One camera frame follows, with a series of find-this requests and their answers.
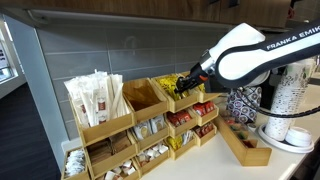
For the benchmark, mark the brown paper sachets pile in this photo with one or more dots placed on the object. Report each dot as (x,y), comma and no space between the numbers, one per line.
(106,146)

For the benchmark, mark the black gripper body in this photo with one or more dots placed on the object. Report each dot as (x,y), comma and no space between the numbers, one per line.
(196,75)

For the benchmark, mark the wooden tiered organizer rack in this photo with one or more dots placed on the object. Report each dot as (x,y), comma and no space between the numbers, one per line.
(208,118)
(106,128)
(146,111)
(181,104)

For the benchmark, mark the white wrapped straws bundle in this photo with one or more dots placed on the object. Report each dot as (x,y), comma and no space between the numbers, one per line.
(96,100)

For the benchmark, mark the wooden overhead cabinet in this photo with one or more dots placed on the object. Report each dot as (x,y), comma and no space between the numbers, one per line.
(133,8)

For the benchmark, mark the blue patterned cup stack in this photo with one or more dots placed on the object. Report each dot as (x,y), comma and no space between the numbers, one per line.
(245,105)

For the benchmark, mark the small creamer cups pile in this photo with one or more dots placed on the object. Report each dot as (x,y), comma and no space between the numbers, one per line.
(151,153)

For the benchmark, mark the white cup lids stack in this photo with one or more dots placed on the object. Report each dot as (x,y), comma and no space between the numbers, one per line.
(298,136)

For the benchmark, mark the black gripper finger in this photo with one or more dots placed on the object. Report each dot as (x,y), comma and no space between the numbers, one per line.
(191,85)
(180,87)

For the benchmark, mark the white sugar packets pile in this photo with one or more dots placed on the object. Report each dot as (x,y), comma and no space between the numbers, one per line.
(120,170)

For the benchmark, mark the red sachets pile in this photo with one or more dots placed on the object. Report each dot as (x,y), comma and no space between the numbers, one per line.
(203,129)
(203,108)
(178,117)

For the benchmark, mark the printed paper cup stack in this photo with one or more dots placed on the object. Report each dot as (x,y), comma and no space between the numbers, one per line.
(286,100)

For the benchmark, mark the white yellow-print sachets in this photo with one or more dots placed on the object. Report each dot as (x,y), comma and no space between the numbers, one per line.
(148,128)

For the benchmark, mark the white round tray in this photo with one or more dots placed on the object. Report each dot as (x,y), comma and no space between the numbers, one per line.
(276,145)

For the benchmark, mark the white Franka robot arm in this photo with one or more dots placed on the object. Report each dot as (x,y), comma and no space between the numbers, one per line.
(260,53)

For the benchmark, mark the small wooden bin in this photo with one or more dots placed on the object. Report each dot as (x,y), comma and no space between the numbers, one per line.
(75,176)

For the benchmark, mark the white sachets pile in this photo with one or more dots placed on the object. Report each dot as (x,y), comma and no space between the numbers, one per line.
(75,161)

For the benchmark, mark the long wooden tea box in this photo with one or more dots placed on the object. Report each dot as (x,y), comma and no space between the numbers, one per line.
(246,155)

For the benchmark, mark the green tea sachet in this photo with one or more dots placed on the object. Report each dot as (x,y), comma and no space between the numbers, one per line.
(240,135)

